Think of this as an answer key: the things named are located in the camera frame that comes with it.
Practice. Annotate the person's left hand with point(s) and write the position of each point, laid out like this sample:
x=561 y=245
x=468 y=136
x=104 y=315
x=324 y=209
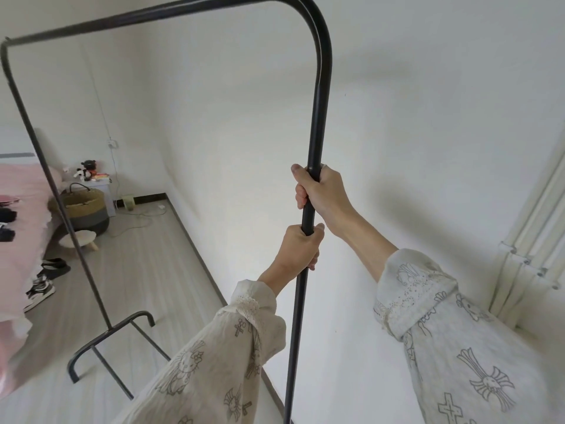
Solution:
x=295 y=249

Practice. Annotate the person's right hand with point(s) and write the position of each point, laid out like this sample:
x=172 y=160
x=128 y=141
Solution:
x=329 y=194

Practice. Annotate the person's right fingers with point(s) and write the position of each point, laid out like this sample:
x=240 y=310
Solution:
x=301 y=185

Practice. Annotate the person's left thumb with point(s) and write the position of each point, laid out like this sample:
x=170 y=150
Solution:
x=316 y=229

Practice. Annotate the black metal clothes rack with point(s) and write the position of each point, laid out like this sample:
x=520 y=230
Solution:
x=314 y=127

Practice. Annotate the person's left forearm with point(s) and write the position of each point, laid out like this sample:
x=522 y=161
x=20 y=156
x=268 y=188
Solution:
x=229 y=348

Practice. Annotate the person's right forearm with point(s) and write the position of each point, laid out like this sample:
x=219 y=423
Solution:
x=441 y=331

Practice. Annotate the pale green small bin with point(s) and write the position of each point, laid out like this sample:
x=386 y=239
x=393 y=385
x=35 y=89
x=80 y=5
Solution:
x=128 y=203

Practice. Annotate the white bedside cabinet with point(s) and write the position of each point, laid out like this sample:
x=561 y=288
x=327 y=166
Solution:
x=108 y=194

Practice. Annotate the stack of coloured books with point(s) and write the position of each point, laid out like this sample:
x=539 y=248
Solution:
x=101 y=176

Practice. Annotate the black and red plush toy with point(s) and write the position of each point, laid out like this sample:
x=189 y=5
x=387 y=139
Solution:
x=89 y=168

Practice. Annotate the white radiator pipes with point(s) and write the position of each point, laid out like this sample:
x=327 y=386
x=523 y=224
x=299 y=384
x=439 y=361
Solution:
x=529 y=242

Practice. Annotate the woven basket with grey base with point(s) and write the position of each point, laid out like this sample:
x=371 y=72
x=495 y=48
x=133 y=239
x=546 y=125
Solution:
x=86 y=211

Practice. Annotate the small panda plush toy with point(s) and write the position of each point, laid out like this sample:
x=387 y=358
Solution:
x=79 y=173

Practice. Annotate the small white wooden stool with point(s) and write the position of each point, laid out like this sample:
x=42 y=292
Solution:
x=79 y=238

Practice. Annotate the black slippers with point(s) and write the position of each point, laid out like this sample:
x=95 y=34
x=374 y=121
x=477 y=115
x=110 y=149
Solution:
x=55 y=268

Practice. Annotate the white and black sneakers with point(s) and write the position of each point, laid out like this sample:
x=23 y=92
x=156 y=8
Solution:
x=40 y=293

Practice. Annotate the bed with pink cover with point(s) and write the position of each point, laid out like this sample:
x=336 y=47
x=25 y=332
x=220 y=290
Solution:
x=22 y=242

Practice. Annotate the black clothes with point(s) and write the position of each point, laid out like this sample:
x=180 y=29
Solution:
x=6 y=225

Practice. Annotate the white wall socket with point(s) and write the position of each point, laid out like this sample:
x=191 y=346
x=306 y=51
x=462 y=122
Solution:
x=113 y=143

